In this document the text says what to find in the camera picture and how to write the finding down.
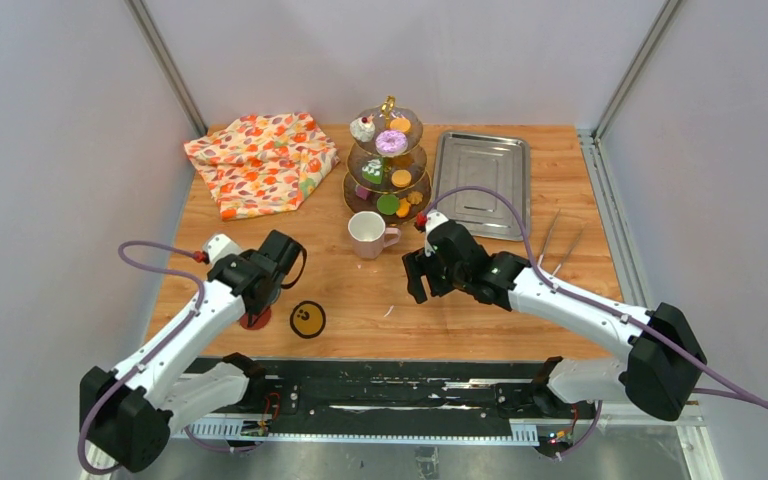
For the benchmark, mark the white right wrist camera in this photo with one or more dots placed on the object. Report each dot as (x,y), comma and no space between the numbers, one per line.
(434,219)

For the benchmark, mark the pink mug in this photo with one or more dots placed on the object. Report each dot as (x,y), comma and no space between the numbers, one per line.
(370,235)

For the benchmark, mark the long metal tongs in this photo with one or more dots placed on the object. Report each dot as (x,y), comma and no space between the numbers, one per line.
(550,257)

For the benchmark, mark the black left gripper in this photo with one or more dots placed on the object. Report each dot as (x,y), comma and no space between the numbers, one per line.
(246,256)

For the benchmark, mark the white cream cupcake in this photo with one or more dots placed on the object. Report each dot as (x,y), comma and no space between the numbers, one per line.
(362,128)

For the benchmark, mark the metal serving tray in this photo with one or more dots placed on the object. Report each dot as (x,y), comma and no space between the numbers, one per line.
(497,169)

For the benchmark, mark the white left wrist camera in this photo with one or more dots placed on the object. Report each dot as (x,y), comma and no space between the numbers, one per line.
(218,247)

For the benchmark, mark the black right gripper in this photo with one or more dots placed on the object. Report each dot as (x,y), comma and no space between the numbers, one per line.
(418,264)

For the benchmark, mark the green square cake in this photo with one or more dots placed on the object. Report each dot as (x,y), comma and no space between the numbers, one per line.
(373,171)

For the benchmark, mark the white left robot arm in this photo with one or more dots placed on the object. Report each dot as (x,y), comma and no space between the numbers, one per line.
(129,412)

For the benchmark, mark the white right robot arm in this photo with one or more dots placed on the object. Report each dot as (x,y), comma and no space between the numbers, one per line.
(656,359)

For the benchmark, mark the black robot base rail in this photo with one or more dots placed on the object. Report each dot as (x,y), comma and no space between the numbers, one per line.
(391,401)

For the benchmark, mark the aluminium frame post right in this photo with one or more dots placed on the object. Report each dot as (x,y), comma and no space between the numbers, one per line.
(659,27)

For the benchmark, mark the three-tier glass cake stand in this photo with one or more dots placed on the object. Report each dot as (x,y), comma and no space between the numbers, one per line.
(360,153)

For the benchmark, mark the magenta square cake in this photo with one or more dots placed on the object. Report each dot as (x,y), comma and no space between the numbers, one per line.
(362,193)

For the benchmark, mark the brown bread roll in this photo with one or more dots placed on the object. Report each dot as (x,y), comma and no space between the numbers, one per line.
(403,161)

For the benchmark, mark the small orange flower cookie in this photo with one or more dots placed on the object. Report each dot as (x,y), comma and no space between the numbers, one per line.
(415,197)

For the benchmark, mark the purple frosted donut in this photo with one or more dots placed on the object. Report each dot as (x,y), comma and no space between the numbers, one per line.
(391,143)

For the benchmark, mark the floral orange cloth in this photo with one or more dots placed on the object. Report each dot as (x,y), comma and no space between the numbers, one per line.
(262,165)

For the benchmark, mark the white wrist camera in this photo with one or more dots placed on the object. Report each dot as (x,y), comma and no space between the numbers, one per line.
(218,247)
(434,219)

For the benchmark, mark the aluminium frame post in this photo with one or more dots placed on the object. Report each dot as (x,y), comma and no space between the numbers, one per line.
(154,39)
(659,27)

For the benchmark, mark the orange round biscuit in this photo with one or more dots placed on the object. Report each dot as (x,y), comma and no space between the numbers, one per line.
(401,178)
(400,124)

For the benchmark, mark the aluminium frame post left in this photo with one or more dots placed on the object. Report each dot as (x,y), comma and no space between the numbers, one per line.
(154,39)

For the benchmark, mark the red round coaster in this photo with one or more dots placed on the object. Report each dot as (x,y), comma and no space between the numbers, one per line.
(255,323)

